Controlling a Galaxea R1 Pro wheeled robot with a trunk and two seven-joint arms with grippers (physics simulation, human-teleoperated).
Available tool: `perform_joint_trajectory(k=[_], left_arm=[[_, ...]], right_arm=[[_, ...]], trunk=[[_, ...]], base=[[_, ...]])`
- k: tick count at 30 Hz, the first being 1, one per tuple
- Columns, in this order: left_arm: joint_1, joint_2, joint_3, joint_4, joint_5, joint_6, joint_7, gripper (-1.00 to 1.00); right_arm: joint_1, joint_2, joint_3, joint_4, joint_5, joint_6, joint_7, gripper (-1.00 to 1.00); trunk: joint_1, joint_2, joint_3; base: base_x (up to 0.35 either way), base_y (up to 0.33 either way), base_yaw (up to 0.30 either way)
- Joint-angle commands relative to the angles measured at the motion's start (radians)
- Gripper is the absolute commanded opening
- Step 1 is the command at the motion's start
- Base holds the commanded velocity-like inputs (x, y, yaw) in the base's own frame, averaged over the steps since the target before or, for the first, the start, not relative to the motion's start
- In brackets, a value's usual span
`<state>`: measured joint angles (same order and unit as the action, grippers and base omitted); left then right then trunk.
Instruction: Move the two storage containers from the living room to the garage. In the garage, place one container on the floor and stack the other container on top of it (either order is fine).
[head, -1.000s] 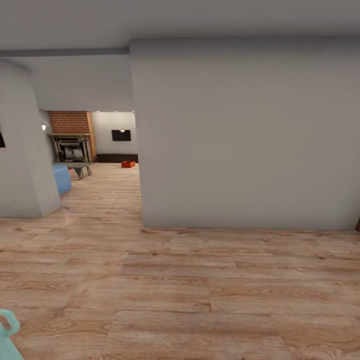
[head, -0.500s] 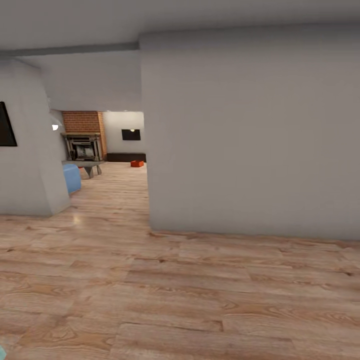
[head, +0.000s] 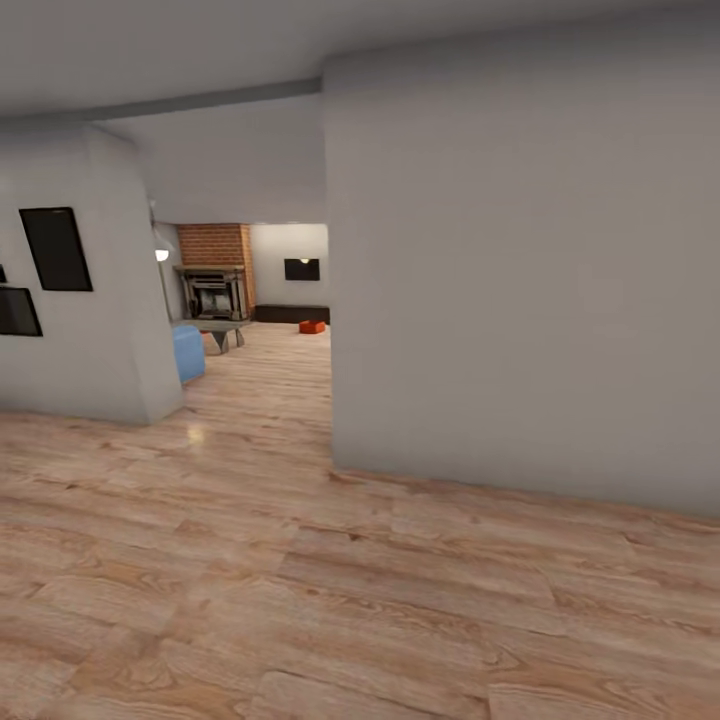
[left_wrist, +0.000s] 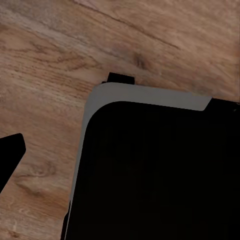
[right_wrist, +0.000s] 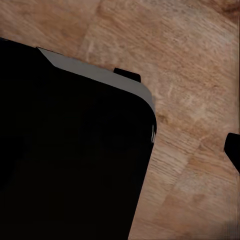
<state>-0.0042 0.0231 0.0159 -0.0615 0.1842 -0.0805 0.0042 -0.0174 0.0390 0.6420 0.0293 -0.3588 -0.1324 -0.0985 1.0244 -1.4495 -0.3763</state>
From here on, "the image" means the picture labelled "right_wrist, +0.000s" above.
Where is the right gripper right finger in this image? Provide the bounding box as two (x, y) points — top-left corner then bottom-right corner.
(224, 133), (240, 173)

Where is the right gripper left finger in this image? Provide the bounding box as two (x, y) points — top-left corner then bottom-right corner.
(0, 133), (26, 193)

